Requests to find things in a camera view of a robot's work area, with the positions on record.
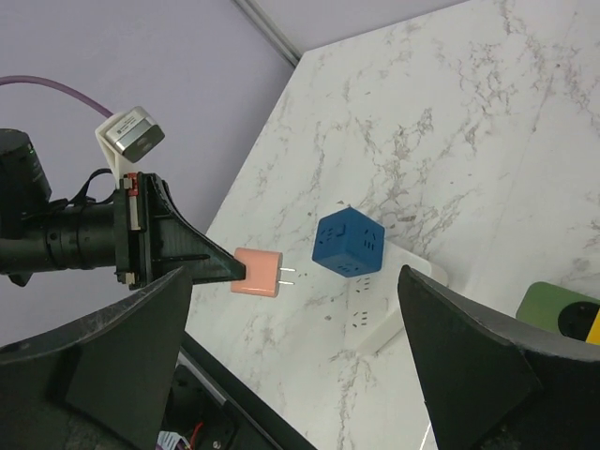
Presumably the yellow cube adapter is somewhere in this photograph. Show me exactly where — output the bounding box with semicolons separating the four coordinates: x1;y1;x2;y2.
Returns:
585;311;600;345

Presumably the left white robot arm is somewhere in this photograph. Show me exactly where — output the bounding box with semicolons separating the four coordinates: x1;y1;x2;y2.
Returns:
1;128;247;290

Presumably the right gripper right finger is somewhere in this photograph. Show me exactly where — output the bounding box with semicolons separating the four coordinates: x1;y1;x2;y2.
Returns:
397;265;599;449

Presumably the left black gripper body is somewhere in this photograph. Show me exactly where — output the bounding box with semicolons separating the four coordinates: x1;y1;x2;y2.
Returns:
113;172;154;291

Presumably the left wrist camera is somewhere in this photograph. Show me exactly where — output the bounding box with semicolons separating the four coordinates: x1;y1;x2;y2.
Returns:
95;106;165;185

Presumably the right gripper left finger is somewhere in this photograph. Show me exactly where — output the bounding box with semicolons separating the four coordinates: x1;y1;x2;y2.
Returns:
1;269;192;449

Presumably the blue cube adapter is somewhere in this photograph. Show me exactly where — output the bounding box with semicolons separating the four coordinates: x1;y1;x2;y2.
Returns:
311;206;385;278

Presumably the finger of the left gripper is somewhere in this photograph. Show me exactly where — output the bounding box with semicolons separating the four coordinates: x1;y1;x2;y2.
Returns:
140;173;247;285

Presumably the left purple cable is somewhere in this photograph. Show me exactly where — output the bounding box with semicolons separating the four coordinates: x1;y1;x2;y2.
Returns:
0;74;115;120

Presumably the pink charger plug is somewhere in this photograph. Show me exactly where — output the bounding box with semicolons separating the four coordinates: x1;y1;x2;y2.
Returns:
231;247;294;298

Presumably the green power strip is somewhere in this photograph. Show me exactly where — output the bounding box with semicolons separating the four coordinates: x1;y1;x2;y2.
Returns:
516;281;599;343

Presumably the white power strip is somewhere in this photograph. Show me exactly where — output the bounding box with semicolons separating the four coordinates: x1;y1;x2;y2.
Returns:
344;241;448;355

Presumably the left aluminium frame post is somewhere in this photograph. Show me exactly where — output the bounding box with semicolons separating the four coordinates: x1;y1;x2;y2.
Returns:
233;0;302;68

